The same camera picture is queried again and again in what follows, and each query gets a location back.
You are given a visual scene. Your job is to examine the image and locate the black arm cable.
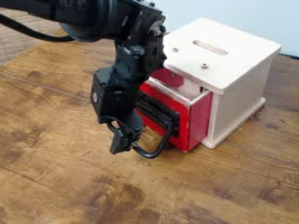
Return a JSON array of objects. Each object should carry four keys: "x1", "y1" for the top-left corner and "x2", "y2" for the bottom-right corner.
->
[{"x1": 0, "y1": 13, "x2": 74, "y2": 43}]

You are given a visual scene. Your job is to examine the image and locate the black drawer handle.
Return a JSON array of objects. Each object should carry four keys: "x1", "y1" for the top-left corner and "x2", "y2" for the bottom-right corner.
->
[{"x1": 105, "y1": 94, "x2": 181, "y2": 159}]

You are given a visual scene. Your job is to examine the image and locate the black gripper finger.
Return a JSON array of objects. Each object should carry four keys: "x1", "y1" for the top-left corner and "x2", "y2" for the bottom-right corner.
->
[{"x1": 108, "y1": 125, "x2": 141, "y2": 155}]

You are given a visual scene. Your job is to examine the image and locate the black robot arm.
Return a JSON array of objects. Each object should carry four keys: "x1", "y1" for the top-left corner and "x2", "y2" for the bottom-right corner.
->
[{"x1": 0, "y1": 0, "x2": 168, "y2": 158}]

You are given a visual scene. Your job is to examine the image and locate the white wooden box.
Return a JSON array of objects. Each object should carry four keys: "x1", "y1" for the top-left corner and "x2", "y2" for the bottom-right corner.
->
[{"x1": 163, "y1": 18, "x2": 281, "y2": 149}]

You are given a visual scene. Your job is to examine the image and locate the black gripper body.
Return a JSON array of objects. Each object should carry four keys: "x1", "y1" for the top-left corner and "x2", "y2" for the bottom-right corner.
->
[{"x1": 89, "y1": 67, "x2": 145, "y2": 140}]

